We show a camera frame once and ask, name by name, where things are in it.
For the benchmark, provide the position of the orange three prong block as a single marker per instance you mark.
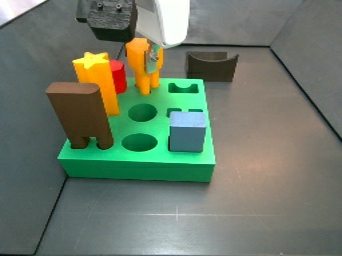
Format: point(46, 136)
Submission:
point(146, 81)

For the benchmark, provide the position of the red cylinder block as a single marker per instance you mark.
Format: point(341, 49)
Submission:
point(118, 76)

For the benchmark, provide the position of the brown arch block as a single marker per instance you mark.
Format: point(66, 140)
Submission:
point(79, 107)

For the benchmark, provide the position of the black curved fixture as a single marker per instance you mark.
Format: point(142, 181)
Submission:
point(212, 66)

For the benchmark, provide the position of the green shape sorter base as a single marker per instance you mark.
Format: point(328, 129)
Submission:
point(140, 155)

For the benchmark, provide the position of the yellow star block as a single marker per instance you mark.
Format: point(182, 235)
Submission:
point(94, 70)

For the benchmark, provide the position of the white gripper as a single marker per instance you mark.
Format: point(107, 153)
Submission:
point(164, 24)

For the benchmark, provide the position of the blue square block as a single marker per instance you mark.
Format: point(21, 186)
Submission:
point(188, 131)

